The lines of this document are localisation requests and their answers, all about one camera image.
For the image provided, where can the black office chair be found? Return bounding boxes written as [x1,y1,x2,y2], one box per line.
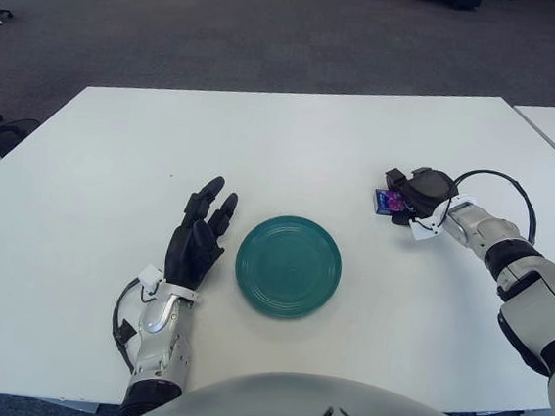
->
[0,82,44,157]

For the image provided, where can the purple blue gum box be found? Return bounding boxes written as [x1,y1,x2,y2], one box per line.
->
[372,187,408,217]

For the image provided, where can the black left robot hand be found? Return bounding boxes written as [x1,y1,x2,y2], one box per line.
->
[161,171,241,296]

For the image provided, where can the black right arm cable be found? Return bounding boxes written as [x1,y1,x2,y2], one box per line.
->
[443,165,543,247]

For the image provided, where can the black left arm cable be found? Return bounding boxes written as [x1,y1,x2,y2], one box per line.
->
[106,275,154,378]

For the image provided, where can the green round plate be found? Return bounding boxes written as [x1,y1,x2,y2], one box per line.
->
[230,210,347,324]

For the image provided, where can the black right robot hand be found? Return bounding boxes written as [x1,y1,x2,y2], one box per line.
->
[379,163,462,232]

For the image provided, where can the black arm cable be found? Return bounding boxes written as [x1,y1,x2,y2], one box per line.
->
[443,165,543,247]
[106,275,154,378]

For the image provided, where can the grey robot torso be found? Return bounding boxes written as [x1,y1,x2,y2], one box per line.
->
[126,356,540,416]

